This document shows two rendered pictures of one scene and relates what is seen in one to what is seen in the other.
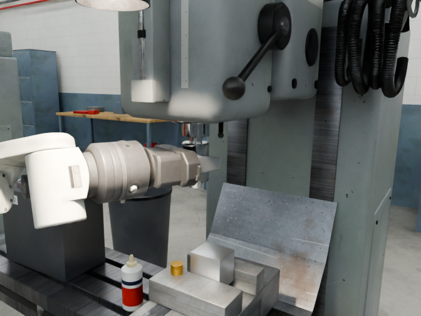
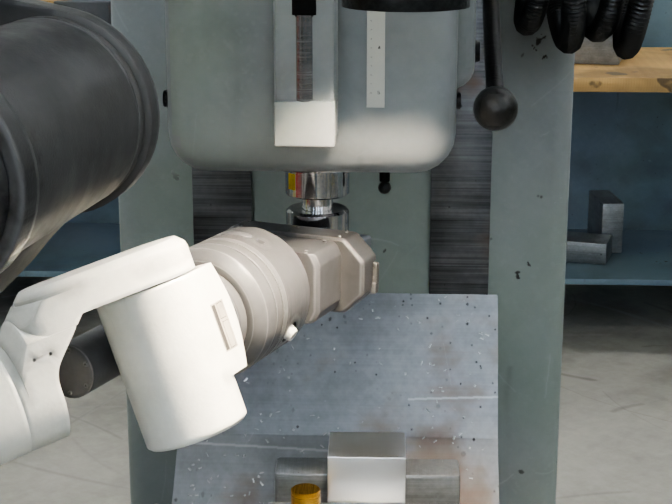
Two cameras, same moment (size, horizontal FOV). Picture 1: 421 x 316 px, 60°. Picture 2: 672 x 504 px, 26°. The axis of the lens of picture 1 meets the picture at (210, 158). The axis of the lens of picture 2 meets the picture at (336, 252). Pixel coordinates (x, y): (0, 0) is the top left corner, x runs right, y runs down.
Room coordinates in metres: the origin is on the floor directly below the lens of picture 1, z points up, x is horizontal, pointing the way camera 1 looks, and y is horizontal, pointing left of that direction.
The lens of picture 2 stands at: (-0.31, 0.54, 1.52)
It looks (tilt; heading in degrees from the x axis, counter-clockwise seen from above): 15 degrees down; 330
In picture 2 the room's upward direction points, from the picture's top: straight up
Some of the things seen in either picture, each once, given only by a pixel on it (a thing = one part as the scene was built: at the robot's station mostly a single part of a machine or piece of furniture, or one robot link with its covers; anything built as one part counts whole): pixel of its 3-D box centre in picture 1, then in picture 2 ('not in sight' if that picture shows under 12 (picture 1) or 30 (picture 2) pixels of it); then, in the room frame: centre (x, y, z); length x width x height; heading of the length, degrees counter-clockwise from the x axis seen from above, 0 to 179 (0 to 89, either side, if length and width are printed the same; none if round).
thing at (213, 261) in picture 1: (212, 266); (366, 479); (0.59, -0.01, 1.05); 0.06 x 0.05 x 0.06; 58
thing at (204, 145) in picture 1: (195, 145); (317, 214); (0.61, 0.03, 1.26); 0.05 x 0.05 x 0.01
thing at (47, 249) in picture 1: (53, 222); not in sight; (0.83, 0.38, 1.03); 0.22 x 0.12 x 0.20; 60
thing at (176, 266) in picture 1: (176, 268); (305, 499); (0.58, 0.06, 1.05); 0.02 x 0.02 x 0.02
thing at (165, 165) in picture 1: (147, 168); (264, 285); (0.56, 0.10, 1.23); 0.13 x 0.12 x 0.10; 37
